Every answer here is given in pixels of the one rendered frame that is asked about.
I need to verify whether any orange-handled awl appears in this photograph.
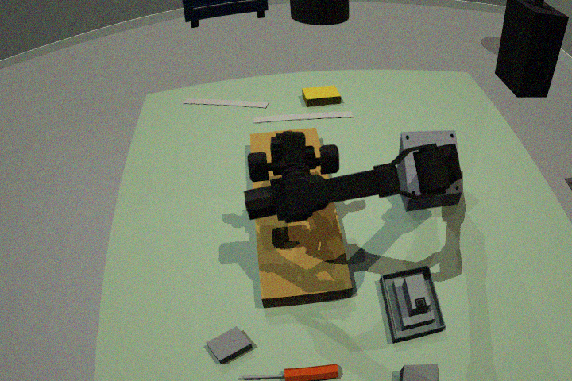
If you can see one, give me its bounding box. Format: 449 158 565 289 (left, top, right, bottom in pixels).
240 364 338 381

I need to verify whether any yellow rectangular block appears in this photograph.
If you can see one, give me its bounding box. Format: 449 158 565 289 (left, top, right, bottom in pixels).
302 85 341 107

